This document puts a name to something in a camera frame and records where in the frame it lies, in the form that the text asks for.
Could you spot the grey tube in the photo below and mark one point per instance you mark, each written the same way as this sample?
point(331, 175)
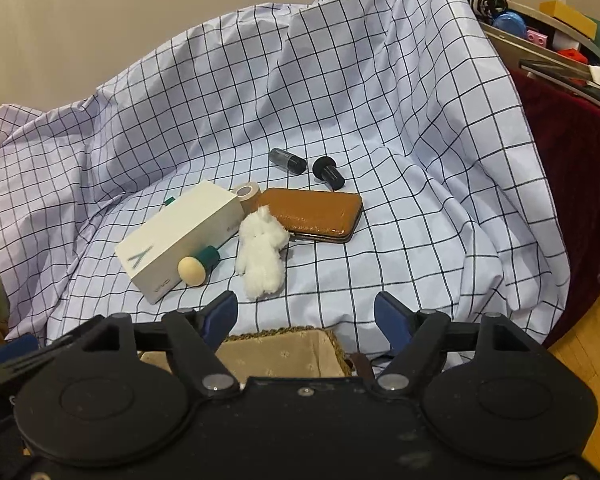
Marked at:
point(287, 160)

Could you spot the beige tape roll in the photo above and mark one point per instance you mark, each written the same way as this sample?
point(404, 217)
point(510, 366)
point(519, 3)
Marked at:
point(252, 195)

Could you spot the white fluffy plush bear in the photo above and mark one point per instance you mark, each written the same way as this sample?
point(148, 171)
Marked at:
point(260, 255)

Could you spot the white black checked sheet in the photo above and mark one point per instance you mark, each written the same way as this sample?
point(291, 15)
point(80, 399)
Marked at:
point(355, 85)

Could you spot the black white striped cloth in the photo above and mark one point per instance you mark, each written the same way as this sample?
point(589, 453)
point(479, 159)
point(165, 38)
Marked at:
point(485, 5)

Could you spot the grey tray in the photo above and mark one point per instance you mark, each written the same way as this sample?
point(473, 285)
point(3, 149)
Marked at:
point(510, 45)

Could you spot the blue ball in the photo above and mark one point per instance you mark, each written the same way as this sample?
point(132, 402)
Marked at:
point(510, 25)

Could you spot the yellow box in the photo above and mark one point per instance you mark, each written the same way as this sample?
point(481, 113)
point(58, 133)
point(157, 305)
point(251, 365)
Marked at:
point(567, 19)

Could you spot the dark red velvet cloth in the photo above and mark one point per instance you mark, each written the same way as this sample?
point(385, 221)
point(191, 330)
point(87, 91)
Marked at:
point(580, 185)

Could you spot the pink toy brick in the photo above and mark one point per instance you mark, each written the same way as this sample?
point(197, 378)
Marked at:
point(537, 38)

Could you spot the woven basket with beige lining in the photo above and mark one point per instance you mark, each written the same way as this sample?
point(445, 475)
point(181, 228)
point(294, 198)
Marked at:
point(280, 355)

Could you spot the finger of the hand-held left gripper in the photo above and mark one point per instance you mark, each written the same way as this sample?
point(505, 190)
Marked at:
point(12, 349)

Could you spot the brown leather wallet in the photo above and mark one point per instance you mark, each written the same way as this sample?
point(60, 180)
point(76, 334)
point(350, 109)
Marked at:
point(315, 212)

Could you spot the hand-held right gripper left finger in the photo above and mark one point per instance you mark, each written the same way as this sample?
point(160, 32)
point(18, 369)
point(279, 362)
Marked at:
point(220, 312)

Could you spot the white phone box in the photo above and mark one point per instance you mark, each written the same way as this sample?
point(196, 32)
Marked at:
point(180, 240)

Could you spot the red toy piece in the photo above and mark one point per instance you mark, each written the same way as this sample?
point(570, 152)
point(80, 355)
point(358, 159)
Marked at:
point(573, 55)

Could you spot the black stopper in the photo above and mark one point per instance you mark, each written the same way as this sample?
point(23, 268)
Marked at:
point(330, 175)

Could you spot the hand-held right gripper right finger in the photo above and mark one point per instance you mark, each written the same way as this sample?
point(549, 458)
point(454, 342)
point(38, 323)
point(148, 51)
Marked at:
point(392, 317)

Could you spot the beige sponge with green holder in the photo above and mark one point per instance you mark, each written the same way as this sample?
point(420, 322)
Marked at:
point(190, 269)

